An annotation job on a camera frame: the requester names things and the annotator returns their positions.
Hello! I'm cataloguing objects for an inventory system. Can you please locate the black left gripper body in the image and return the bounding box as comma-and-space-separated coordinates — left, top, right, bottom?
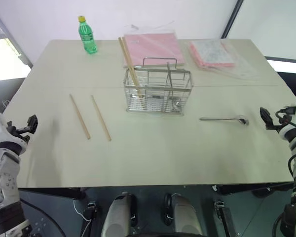
5, 120, 31, 142

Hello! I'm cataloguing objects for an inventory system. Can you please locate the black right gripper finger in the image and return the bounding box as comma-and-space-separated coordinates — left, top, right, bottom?
259, 106, 273, 129

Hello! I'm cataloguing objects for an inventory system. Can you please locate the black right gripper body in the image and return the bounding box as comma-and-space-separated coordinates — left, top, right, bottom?
265, 110, 291, 134

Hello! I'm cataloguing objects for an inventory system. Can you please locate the metal spoon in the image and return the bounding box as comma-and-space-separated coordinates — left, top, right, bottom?
166, 62, 182, 110
199, 115, 250, 125

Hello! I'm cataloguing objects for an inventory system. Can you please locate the wooden chopstick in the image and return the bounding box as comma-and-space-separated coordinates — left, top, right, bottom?
69, 93, 91, 140
90, 95, 112, 142
118, 37, 144, 99
121, 37, 140, 87

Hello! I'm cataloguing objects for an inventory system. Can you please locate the clear plastic bag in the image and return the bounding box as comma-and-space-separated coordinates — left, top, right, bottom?
186, 39, 259, 80

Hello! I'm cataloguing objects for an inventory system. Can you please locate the patterned pink folder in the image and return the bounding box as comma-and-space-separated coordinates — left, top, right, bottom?
188, 39, 236, 70

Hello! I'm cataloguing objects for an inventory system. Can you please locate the green plastic bottle yellow cap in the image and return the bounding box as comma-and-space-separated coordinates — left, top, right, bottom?
78, 15, 98, 55

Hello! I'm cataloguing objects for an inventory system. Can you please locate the grey rounded leg cover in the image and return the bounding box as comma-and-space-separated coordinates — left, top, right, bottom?
100, 192, 138, 237
162, 193, 204, 237

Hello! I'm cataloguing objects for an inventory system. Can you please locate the pink folder in clear bag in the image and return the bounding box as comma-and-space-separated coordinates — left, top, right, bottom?
122, 21, 186, 69

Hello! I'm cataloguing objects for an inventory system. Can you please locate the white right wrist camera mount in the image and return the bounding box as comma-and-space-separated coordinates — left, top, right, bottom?
278, 101, 296, 149

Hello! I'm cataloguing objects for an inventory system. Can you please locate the black table frame bar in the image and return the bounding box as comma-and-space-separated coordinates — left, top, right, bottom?
213, 182, 295, 198
18, 187, 86, 200

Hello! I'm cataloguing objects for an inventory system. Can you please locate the grey window frame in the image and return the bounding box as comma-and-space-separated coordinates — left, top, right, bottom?
0, 4, 34, 69

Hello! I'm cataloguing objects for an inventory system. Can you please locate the white thin cable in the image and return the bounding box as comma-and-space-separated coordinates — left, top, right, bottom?
73, 198, 92, 237

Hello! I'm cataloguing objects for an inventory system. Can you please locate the dark panel frame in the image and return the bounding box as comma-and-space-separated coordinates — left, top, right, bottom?
221, 0, 245, 39

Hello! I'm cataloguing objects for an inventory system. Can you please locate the metal wire cutlery rack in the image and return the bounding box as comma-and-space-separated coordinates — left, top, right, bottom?
123, 56, 193, 116

